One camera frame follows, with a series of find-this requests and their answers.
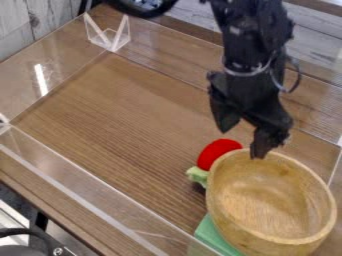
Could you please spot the clear acrylic corner bracket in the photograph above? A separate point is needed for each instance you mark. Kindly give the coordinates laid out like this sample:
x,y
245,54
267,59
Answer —
x,y
108,39

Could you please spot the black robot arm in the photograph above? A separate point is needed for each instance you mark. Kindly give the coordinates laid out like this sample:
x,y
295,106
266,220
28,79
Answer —
x,y
255,30

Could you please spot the red plush strawberry toy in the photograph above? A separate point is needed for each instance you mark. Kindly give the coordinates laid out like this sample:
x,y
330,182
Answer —
x,y
211,152

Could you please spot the wooden bowl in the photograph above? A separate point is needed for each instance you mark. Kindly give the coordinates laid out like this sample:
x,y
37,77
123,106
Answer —
x,y
270,205

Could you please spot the green foam block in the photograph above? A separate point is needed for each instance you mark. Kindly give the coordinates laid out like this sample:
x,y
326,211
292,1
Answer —
x,y
207,234

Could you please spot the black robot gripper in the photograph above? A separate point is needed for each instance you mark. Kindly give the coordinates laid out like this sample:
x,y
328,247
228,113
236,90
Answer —
x,y
251,99

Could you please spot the clear acrylic front wall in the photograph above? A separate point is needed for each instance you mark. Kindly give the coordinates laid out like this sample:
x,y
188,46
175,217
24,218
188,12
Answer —
x,y
100,215

